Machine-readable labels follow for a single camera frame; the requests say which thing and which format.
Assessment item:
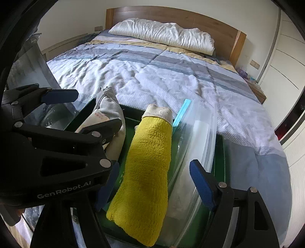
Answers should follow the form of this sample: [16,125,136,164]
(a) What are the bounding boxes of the green metal tray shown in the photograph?
[64,98,227,248]

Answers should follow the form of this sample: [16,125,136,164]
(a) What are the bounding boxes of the clear zip bag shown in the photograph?
[164,99,218,247]

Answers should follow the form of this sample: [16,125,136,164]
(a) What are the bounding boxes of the white wardrobe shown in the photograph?
[258,7,305,248]

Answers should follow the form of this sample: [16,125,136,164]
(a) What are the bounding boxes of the wooden nightstand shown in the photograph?
[245,79,267,105]

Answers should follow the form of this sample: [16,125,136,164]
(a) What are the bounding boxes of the grey translucent plastic bag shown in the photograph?
[5,33,79,248]

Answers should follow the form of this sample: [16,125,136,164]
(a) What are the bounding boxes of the yellow fuzzy towel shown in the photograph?
[106,104,173,247]

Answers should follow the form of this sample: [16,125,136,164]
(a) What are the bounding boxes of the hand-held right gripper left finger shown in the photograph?
[30,162,120,248]

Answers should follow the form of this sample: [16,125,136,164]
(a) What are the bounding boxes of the grey knit cloth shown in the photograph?
[75,86,127,163]

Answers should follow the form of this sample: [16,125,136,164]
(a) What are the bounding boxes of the grey-blue pillow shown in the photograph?
[210,50,226,63]

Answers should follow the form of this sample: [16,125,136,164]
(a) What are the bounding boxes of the white pillow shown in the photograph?
[108,19,215,56]

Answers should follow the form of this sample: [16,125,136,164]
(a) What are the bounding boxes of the wooden headboard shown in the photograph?
[105,6,247,68]

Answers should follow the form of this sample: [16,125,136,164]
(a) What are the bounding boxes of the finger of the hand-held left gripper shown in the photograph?
[0,83,79,130]
[30,119,123,178]

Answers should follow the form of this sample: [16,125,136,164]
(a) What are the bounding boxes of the bed with striped duvet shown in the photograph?
[46,29,293,239]

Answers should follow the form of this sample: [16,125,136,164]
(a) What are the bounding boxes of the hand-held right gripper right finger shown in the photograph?
[189,159,280,248]

